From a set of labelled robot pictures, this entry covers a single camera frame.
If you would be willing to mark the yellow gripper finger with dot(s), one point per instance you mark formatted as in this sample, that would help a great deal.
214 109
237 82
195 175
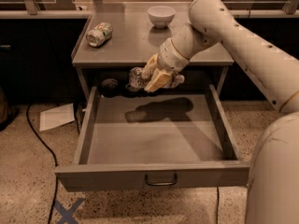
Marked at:
149 70
158 80

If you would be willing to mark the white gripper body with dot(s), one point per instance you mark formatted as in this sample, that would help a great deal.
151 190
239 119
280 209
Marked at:
170 57

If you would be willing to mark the clear plastic water bottle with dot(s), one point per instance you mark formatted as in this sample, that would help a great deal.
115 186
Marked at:
137 82

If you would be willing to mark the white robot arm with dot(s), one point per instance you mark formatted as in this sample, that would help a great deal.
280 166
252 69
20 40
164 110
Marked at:
273 188

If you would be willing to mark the open grey metal drawer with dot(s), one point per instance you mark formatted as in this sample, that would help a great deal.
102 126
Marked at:
123 139

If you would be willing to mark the white ceramic bowl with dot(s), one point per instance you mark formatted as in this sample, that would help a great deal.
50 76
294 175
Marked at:
161 16

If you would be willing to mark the grey metal cabinet table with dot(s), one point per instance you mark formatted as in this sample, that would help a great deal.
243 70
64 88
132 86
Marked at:
134 40

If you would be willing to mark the crushed green soda can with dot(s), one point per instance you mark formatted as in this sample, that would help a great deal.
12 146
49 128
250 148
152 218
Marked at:
99 34

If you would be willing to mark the white paper sheet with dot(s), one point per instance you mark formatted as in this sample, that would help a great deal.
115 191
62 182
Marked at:
56 117

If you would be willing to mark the blue tape cross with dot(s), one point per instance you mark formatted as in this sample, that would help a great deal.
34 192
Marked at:
67 214

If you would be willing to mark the black metal drawer handle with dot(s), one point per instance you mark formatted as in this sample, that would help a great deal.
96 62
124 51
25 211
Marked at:
161 180

